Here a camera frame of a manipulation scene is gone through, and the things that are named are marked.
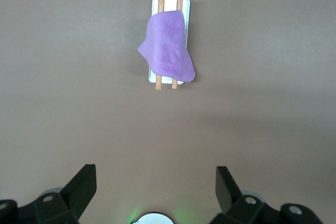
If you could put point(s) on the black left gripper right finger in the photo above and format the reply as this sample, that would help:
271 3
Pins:
241 208

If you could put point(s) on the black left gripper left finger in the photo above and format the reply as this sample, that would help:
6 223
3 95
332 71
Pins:
68 203

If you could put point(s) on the purple towel with grey backing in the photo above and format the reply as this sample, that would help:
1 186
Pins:
168 48

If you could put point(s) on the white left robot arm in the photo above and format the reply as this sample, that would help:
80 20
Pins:
155 220

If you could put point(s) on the white rack base plate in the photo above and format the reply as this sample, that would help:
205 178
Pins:
170 3

